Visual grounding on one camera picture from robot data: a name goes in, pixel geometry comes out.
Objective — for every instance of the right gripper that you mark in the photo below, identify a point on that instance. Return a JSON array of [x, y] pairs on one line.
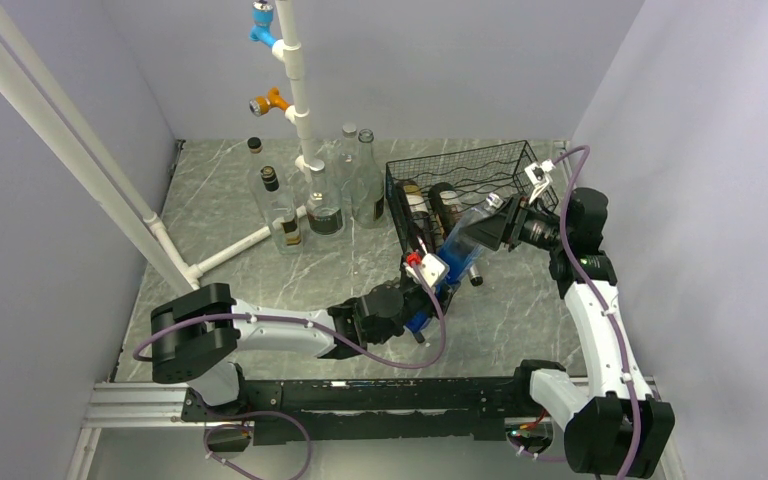
[[493, 229]]

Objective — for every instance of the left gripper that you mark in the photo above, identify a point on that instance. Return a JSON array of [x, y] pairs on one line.
[[443, 298]]

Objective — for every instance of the blue label clear bottle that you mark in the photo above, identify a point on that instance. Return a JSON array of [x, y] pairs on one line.
[[468, 216]]

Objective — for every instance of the green wine bottle silver cap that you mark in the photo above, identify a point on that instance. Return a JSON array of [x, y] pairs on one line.
[[457, 251]]

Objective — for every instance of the red wine bottle gold cap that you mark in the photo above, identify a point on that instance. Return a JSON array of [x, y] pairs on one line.
[[420, 216]]

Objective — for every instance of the clear frosted wine bottle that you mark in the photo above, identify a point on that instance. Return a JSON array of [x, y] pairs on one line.
[[367, 184]]

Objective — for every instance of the clear bottle dark label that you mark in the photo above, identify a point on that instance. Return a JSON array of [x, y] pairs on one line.
[[323, 204]]

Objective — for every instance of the round clear glass bottle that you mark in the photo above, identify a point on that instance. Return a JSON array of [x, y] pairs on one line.
[[344, 162]]

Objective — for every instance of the clear bottle white label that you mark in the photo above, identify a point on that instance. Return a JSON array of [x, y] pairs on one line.
[[262, 178]]

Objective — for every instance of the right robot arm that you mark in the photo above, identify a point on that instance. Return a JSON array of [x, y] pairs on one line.
[[616, 427]]

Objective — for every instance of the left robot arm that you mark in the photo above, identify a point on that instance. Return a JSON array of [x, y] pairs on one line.
[[193, 335]]

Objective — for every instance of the orange pipe nozzle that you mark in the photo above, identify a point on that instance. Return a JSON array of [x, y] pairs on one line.
[[272, 100]]

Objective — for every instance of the blue pipe nozzle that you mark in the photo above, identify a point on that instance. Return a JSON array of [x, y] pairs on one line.
[[263, 17]]

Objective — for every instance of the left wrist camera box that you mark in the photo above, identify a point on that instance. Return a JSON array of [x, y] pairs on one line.
[[429, 268]]

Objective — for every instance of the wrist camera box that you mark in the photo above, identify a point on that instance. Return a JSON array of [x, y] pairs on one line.
[[429, 268], [539, 175]]

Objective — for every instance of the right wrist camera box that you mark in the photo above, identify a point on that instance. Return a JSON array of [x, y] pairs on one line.
[[539, 175]]

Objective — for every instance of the black wire wine rack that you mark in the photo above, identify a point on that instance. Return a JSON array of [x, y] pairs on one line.
[[474, 173]]

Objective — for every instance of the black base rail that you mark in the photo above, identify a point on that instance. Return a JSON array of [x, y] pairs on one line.
[[481, 408]]

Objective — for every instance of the white pvc pipe frame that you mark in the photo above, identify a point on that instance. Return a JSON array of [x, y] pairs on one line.
[[32, 90]]

